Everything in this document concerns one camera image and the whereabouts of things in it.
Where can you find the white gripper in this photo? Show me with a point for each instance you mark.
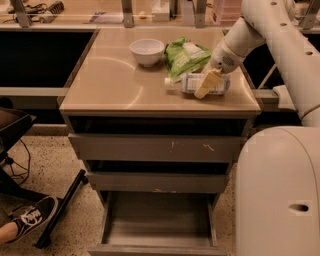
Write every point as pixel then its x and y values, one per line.
pixel 224 58

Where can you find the blue plastic water bottle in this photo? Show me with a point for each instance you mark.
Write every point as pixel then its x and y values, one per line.
pixel 190 82

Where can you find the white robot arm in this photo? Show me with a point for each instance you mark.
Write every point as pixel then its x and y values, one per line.
pixel 277 187

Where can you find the grey drawer cabinet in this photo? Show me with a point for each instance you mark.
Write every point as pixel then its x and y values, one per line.
pixel 112 94

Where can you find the middle grey drawer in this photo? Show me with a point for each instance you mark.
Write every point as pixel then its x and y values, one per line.
pixel 157 182

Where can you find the grey drawer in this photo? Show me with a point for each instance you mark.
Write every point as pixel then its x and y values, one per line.
pixel 157 224
pixel 157 182
pixel 162 148

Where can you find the top grey drawer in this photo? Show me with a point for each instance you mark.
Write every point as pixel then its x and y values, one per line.
pixel 162 148

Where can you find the bottom grey drawer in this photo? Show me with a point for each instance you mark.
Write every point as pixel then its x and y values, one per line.
pixel 157 224

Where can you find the green snack bag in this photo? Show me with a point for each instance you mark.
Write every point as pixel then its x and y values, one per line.
pixel 184 56

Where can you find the white stick with tip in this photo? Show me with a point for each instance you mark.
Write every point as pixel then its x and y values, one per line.
pixel 268 75

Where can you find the pink stacked trays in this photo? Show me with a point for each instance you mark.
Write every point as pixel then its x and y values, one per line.
pixel 226 12

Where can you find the white ceramic bowl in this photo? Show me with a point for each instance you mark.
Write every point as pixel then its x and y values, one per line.
pixel 147 52

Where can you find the white box on shelf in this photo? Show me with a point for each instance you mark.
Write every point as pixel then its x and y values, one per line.
pixel 160 10

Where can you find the black and white sneaker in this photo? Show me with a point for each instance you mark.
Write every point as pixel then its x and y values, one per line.
pixel 34 217

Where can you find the black floor bar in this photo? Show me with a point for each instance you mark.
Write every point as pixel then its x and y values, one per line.
pixel 45 240

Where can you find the white curved bracket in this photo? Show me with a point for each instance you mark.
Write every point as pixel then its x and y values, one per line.
pixel 284 99

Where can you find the black chair frame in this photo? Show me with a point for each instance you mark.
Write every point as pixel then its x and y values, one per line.
pixel 13 125

